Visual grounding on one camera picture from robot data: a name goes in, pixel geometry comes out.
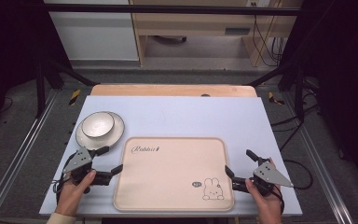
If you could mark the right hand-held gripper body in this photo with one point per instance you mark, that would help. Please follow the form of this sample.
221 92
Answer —
270 174

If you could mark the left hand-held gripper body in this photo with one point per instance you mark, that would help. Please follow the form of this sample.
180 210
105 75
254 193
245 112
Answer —
79 160

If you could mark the white plate with dark rim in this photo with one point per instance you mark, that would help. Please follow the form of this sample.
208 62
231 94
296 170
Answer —
118 132

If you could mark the white bowl with dark rim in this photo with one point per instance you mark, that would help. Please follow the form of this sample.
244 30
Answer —
98 124

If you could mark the beige tray with rabbit print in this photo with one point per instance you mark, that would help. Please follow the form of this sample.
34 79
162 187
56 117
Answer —
171 174

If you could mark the person's right hand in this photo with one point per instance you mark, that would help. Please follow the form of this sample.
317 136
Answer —
268 205

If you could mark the person's left hand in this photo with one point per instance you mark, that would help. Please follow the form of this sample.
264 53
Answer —
70 197

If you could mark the yellow black tape piece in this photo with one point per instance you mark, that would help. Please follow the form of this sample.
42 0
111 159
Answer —
74 97
272 98

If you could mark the light blue table mat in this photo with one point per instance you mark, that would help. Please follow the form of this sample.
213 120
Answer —
183 118

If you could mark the black metal stand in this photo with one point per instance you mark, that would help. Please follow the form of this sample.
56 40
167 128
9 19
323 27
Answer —
40 90
299 93

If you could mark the wooden table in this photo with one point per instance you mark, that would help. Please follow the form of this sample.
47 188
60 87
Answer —
167 90

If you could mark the white cabinet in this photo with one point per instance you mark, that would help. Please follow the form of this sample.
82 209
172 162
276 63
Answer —
96 34

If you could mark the black curtain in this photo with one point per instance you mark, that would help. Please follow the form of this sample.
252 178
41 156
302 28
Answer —
9 46
345 77

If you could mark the grey label plate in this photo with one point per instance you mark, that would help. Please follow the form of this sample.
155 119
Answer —
237 31

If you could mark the dark item under desk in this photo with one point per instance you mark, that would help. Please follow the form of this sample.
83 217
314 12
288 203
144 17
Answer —
171 39

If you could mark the wooden desk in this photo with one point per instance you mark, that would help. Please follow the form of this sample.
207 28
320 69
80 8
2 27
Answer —
192 23

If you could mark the aluminium floor rail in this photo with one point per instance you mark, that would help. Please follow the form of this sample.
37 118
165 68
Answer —
320 161
21 146

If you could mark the black horizontal frame bar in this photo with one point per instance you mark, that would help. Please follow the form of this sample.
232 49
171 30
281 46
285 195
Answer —
167 9

